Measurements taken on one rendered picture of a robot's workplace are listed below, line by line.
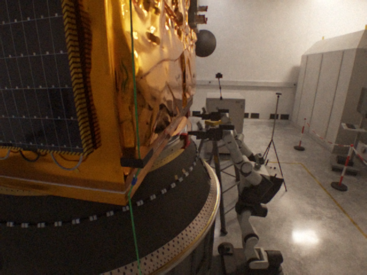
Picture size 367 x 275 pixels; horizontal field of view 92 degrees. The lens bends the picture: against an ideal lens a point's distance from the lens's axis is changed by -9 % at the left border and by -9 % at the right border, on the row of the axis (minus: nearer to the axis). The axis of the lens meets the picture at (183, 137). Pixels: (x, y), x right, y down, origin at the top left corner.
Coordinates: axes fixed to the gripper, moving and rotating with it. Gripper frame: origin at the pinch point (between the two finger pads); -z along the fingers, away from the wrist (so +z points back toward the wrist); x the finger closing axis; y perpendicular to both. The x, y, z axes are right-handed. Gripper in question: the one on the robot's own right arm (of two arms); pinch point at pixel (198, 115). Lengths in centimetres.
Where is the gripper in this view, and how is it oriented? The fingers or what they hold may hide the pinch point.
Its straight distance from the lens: 174.5
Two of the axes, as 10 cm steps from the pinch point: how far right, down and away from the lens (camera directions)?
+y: 0.0, 9.4, 3.3
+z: 9.9, 0.5, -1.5
